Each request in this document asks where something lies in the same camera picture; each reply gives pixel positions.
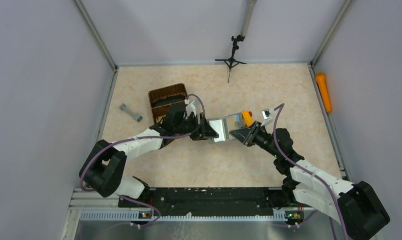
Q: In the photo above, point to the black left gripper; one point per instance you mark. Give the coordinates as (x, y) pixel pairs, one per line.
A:
(200, 126)

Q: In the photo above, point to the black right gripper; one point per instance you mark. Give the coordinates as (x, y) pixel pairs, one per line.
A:
(252, 134)

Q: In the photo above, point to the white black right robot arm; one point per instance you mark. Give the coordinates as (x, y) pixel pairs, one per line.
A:
(355, 206)

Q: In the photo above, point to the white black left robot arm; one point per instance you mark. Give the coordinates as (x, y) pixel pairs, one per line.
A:
(103, 170)

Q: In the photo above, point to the brown wicker basket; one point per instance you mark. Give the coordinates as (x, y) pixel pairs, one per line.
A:
(162, 98)

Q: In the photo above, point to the yellow red toy brick car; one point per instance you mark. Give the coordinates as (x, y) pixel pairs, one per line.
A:
(246, 119)

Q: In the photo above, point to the grey dumbbell-shaped plastic part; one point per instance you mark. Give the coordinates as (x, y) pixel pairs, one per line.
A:
(137, 117)

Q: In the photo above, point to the orange flashlight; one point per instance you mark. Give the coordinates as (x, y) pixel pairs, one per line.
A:
(322, 86)

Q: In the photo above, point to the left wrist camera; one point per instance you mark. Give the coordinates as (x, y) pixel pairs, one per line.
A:
(191, 107)

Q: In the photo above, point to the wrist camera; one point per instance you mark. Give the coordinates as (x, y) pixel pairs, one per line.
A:
(191, 107)
(268, 116)

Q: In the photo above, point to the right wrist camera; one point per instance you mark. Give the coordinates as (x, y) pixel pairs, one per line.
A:
(268, 116)

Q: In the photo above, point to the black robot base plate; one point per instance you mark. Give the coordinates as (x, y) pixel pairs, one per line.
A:
(274, 197)

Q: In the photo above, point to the black camera tripod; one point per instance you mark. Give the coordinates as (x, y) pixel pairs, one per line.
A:
(231, 62)

